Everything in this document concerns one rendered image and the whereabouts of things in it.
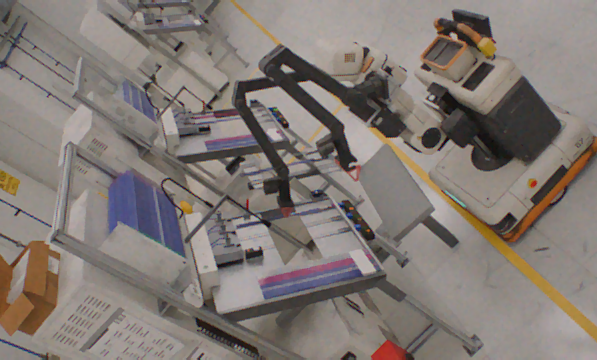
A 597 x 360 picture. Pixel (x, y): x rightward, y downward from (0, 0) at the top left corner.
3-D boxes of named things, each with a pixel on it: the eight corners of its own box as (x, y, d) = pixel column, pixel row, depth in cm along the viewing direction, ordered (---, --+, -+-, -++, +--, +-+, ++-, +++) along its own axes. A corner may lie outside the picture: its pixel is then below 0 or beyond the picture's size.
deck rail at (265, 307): (384, 282, 239) (384, 270, 236) (386, 285, 237) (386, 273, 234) (219, 323, 223) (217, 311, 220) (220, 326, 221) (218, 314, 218)
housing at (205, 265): (204, 235, 280) (200, 211, 273) (222, 296, 238) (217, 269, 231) (188, 238, 278) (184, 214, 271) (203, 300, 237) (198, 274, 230)
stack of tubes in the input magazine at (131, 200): (172, 197, 263) (124, 166, 249) (186, 258, 220) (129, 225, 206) (156, 216, 265) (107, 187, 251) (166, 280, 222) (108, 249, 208)
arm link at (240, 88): (230, 81, 246) (226, 79, 255) (236, 111, 250) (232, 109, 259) (325, 63, 257) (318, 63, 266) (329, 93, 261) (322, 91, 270)
